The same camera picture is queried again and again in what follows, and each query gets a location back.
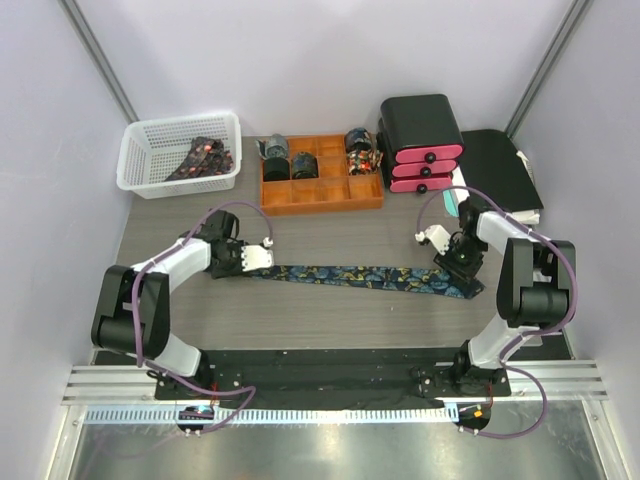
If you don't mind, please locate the orange wooden divider tray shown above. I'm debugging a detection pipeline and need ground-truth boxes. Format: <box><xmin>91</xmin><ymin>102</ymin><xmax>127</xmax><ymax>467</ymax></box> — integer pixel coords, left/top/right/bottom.
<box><xmin>259</xmin><ymin>134</ymin><xmax>384</xmax><ymax>216</ymax></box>

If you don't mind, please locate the white plastic basket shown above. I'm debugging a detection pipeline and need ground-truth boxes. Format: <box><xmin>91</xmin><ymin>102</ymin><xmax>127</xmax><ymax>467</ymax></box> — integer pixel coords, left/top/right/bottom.
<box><xmin>116</xmin><ymin>111</ymin><xmax>242</xmax><ymax>200</ymax></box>

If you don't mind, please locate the aluminium frame rail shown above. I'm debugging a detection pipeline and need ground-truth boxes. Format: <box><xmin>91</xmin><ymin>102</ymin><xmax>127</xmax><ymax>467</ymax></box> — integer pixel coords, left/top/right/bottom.
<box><xmin>63</xmin><ymin>360</ymin><xmax>608</xmax><ymax>410</ymax></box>

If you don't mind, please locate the blue floral rolled tie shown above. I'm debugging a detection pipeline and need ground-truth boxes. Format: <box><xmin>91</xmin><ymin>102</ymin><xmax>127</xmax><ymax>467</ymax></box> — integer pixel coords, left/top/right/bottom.
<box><xmin>344</xmin><ymin>127</ymin><xmax>373</xmax><ymax>153</ymax></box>

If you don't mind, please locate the dark red dotted tie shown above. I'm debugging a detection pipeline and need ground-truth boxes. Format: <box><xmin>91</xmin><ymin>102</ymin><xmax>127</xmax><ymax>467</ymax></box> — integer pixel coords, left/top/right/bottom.
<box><xmin>165</xmin><ymin>136</ymin><xmax>235</xmax><ymax>182</ymax></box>

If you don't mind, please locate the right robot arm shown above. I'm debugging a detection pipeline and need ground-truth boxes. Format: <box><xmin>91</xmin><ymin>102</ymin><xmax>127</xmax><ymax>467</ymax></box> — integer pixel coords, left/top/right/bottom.
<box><xmin>415</xmin><ymin>200</ymin><xmax>577</xmax><ymax>397</ymax></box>

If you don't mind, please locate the grey rolled tie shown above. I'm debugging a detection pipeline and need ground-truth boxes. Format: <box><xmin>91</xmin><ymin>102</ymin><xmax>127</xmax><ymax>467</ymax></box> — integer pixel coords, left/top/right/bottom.
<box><xmin>256</xmin><ymin>134</ymin><xmax>289</xmax><ymax>160</ymax></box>

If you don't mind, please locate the blue snail pattern tie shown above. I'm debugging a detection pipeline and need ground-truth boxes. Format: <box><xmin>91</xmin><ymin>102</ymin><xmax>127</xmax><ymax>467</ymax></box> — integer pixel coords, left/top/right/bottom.
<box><xmin>248</xmin><ymin>265</ymin><xmax>485</xmax><ymax>300</ymax></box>

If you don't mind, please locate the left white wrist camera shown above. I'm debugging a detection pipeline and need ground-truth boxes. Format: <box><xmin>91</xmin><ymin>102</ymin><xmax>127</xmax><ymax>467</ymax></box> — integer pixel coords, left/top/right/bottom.
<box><xmin>240</xmin><ymin>237</ymin><xmax>275</xmax><ymax>272</ymax></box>

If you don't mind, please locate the dark blue rolled tie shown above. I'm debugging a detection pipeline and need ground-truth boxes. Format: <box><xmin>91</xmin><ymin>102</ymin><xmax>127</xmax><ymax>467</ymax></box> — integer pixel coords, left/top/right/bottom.
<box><xmin>291</xmin><ymin>151</ymin><xmax>319</xmax><ymax>180</ymax></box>

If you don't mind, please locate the orange floral rolled tie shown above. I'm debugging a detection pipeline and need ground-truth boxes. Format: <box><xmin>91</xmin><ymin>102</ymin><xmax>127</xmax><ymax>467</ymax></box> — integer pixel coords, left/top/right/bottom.
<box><xmin>347</xmin><ymin>148</ymin><xmax>383</xmax><ymax>176</ymax></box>

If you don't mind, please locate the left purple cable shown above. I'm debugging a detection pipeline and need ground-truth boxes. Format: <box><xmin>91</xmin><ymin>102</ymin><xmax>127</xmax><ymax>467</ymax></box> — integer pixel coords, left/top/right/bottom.
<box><xmin>130</xmin><ymin>200</ymin><xmax>275</xmax><ymax>434</ymax></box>

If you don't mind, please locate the black pink drawer unit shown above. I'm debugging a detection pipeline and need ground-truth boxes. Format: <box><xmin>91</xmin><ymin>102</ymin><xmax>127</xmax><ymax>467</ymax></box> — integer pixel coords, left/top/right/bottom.
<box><xmin>376</xmin><ymin>94</ymin><xmax>464</xmax><ymax>194</ymax></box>

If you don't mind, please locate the teal round pad packet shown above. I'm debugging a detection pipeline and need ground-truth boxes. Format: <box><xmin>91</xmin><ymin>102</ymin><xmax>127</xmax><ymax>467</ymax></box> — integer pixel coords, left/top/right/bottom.
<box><xmin>442</xmin><ymin>190</ymin><xmax>459</xmax><ymax>217</ymax></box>

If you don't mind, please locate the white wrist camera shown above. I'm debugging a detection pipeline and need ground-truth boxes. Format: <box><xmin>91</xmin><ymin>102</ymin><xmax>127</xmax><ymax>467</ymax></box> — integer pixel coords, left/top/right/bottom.
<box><xmin>414</xmin><ymin>224</ymin><xmax>451</xmax><ymax>265</ymax></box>
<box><xmin>240</xmin><ymin>237</ymin><xmax>275</xmax><ymax>272</ymax></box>

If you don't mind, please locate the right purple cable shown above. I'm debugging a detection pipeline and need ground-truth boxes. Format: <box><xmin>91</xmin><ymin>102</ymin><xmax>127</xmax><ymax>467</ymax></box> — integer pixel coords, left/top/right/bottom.
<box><xmin>417</xmin><ymin>185</ymin><xmax>580</xmax><ymax>438</ymax></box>

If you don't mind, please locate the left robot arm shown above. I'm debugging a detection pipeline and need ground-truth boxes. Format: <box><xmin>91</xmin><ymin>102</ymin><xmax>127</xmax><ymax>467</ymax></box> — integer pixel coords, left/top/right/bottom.
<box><xmin>91</xmin><ymin>210</ymin><xmax>246</xmax><ymax>399</ymax></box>

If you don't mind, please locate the purple cable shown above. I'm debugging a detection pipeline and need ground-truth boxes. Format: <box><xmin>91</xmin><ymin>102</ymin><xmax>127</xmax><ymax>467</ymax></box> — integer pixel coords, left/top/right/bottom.
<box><xmin>130</xmin><ymin>200</ymin><xmax>275</xmax><ymax>434</ymax></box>
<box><xmin>417</xmin><ymin>185</ymin><xmax>580</xmax><ymax>438</ymax></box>

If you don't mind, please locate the black rolled tie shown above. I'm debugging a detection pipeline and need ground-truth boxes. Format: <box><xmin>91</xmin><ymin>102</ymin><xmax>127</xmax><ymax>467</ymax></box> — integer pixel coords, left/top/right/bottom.
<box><xmin>263</xmin><ymin>157</ymin><xmax>290</xmax><ymax>182</ymax></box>

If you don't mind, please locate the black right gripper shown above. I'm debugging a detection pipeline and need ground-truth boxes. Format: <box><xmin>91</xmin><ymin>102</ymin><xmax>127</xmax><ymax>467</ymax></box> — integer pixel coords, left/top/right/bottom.
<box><xmin>434</xmin><ymin>236</ymin><xmax>488</xmax><ymax>290</ymax></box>

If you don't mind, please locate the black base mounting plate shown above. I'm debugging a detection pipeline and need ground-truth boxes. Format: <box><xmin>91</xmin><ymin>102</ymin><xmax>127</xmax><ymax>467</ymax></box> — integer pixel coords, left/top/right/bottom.
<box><xmin>153</xmin><ymin>348</ymin><xmax>512</xmax><ymax>409</ymax></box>

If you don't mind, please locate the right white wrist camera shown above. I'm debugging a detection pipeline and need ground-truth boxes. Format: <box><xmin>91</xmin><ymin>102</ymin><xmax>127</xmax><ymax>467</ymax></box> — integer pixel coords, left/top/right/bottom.
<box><xmin>414</xmin><ymin>224</ymin><xmax>451</xmax><ymax>265</ymax></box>

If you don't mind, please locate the white slotted cable duct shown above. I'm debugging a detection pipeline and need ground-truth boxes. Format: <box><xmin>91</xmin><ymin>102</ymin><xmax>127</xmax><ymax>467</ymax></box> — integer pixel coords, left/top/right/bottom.
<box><xmin>84</xmin><ymin>403</ymin><xmax>459</xmax><ymax>426</ymax></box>

